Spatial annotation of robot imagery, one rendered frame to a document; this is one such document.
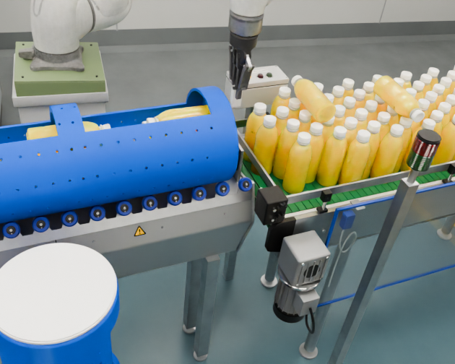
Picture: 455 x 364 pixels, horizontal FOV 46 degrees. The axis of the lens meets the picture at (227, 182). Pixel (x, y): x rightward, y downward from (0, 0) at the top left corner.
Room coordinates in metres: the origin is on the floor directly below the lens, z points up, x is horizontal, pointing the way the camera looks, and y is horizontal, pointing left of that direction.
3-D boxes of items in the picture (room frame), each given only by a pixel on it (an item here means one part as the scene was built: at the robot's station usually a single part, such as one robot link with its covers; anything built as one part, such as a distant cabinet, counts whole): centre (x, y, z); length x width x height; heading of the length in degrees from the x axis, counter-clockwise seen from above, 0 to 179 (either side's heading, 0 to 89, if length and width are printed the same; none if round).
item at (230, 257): (1.70, -0.06, 0.50); 0.04 x 0.04 x 1.00; 27
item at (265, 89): (1.70, -0.06, 1.05); 0.20 x 0.10 x 0.10; 117
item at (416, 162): (1.20, -0.51, 1.18); 0.06 x 0.06 x 0.05
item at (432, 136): (1.20, -0.51, 1.18); 0.06 x 0.06 x 0.16
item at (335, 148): (1.41, -0.33, 1.00); 0.07 x 0.07 x 0.19
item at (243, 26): (1.36, 0.01, 1.44); 0.09 x 0.09 x 0.06
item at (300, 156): (1.35, -0.21, 1.00); 0.07 x 0.07 x 0.19
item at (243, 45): (1.36, 0.01, 1.36); 0.08 x 0.07 x 0.09; 27
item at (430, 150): (1.20, -0.51, 1.23); 0.06 x 0.06 x 0.04
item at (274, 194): (1.19, -0.14, 0.95); 0.10 x 0.07 x 0.10; 27
